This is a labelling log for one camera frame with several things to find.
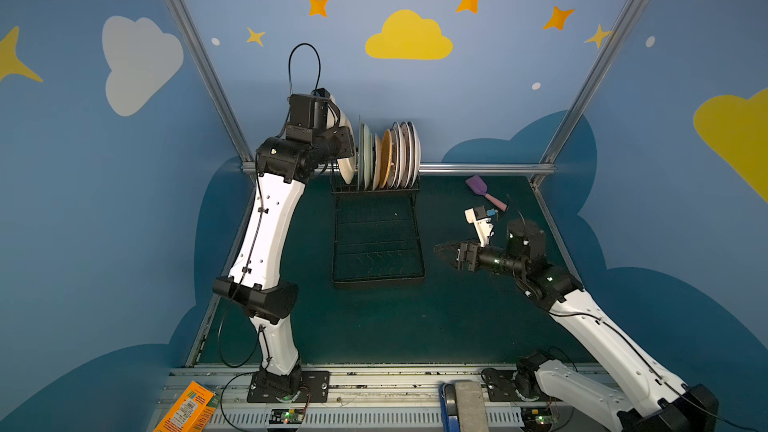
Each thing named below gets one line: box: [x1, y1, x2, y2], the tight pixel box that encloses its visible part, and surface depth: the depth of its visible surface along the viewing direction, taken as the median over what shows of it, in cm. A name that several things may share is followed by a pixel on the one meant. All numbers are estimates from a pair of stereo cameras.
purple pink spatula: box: [465, 174, 508, 212], surface depth 121 cm
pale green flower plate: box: [363, 123, 372, 190], surface depth 81 cm
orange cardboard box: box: [153, 381, 217, 432], surface depth 69 cm
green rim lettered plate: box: [408, 121, 422, 188], surface depth 82 cm
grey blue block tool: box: [439, 380, 489, 432], surface depth 70 cm
